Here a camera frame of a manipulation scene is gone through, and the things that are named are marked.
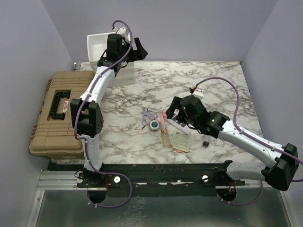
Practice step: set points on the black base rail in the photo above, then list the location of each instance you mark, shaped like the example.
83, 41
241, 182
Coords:
151, 180

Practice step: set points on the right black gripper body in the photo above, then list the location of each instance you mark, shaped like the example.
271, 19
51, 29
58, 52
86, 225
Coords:
189, 119

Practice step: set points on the cream sachet with barcode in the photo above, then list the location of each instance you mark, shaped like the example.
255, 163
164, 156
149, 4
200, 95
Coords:
180, 141

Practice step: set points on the eyeshadow palette plastic sleeve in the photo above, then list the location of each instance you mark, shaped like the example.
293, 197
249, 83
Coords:
181, 126

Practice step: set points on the round blue lid jar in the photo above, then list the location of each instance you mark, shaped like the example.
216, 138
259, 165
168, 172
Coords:
154, 125

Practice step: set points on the frosted gold cap bottle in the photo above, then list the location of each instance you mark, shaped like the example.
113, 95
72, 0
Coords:
165, 137

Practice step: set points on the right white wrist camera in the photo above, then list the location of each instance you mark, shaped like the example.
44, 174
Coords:
195, 91

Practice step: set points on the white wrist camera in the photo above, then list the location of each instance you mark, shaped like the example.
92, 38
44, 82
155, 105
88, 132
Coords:
195, 91
123, 31

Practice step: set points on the purple eyelash curler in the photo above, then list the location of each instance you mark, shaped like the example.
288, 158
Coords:
147, 117

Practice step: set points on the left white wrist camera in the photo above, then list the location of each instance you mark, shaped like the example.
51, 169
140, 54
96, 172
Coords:
123, 31

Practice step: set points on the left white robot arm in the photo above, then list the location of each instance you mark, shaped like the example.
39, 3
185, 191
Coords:
86, 116

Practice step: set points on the pink handled brush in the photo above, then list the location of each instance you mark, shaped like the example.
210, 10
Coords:
162, 119

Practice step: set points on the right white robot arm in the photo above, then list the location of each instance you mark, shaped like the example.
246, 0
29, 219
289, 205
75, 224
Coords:
277, 164

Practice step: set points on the clear vial black cap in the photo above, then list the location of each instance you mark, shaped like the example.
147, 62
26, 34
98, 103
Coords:
206, 141

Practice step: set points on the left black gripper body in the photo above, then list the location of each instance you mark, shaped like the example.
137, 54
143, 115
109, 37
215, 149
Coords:
125, 48

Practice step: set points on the tan hard tool case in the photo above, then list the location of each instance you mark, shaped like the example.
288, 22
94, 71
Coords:
53, 134

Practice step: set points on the aluminium rail frame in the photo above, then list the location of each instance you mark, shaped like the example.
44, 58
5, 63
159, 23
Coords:
59, 203

